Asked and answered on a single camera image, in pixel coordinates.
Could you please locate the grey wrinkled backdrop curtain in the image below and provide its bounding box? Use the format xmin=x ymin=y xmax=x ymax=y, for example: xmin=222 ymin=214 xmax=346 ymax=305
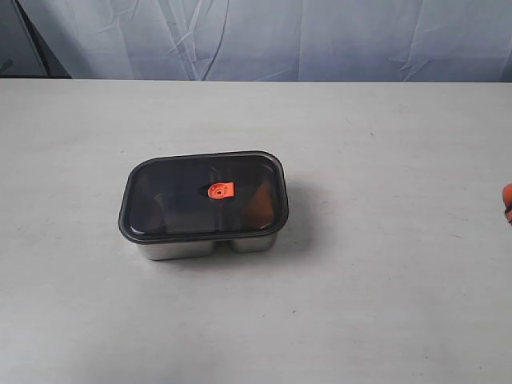
xmin=1 ymin=1 xmax=511 ymax=82

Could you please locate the dark transparent lid orange valve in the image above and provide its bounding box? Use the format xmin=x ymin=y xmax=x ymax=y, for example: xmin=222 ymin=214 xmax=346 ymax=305
xmin=118 ymin=150 xmax=289 ymax=245

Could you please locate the yellow toy cheese wedge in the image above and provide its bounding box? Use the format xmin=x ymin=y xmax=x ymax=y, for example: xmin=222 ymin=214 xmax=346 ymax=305
xmin=243 ymin=182 xmax=274 ymax=228

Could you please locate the steel two-compartment lunch box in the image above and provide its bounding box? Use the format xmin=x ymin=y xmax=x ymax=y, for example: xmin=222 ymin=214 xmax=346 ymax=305
xmin=137 ymin=234 xmax=278 ymax=261

